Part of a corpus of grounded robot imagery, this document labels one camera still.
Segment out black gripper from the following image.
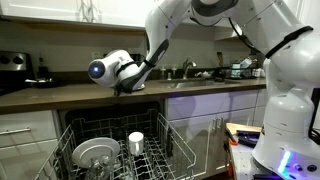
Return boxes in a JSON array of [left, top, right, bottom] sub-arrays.
[[113, 83, 125, 97]]

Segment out open dishwasher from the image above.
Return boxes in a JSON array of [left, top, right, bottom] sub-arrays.
[[58, 100, 167, 180]]

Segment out white cup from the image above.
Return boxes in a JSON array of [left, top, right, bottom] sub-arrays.
[[128, 131, 145, 157]]

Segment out white plate standing upright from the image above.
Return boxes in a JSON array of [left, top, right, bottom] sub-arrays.
[[70, 136, 121, 169]]

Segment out chrome faucet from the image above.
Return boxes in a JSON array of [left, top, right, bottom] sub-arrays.
[[181, 57, 198, 81]]

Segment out black shallow pan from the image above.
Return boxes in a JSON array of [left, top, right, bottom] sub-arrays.
[[24, 77, 63, 89]]

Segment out steel kitchen sink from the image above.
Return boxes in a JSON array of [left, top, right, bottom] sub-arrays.
[[159, 78, 231, 90]]

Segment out dark bottle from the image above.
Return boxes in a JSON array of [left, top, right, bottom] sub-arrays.
[[35, 57, 51, 81]]

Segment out white sink cabinet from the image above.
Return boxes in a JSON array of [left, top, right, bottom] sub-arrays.
[[164, 88, 269, 179]]

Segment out clear drinking glass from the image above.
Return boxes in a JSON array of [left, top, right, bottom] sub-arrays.
[[84, 154, 116, 180]]

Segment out small white object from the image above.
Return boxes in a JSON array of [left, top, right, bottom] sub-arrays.
[[194, 69, 213, 80]]

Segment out wooden spatula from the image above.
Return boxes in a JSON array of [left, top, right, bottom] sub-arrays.
[[216, 51, 225, 69]]

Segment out black steel stove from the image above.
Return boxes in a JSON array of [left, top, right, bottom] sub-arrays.
[[0, 49, 36, 98]]

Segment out white drawer cabinet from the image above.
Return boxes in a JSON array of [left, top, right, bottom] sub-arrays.
[[0, 109, 63, 180]]

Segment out white plastic container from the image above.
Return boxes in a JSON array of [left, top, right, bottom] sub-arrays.
[[230, 62, 242, 80]]

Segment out orange black hand tool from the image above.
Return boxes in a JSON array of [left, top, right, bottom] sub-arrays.
[[227, 135, 240, 147]]

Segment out light wooden board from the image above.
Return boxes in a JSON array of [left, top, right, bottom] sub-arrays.
[[225, 122, 263, 137]]

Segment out black clamp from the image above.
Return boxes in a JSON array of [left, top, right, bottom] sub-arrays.
[[225, 129, 262, 148]]

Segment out grey metal robot table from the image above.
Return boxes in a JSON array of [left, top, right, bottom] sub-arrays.
[[229, 142, 320, 180]]

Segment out black stand pole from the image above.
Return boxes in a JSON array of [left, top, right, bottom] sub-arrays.
[[308, 87, 320, 146]]

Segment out dishwasher wire rack with dishes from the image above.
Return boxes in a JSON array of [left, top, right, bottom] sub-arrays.
[[34, 108, 198, 180]]

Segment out steel cabinet door handle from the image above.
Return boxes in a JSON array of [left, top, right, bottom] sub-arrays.
[[217, 115, 224, 132], [211, 116, 218, 133]]

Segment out white wall cabinets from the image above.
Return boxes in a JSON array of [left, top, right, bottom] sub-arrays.
[[0, 0, 249, 42]]

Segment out steel drawer handle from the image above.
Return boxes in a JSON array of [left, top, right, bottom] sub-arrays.
[[0, 127, 32, 136]]

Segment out black wire dish rack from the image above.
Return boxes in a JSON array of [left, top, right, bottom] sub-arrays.
[[214, 64, 267, 82]]

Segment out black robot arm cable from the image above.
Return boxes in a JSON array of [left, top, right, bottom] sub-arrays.
[[229, 16, 264, 55]]

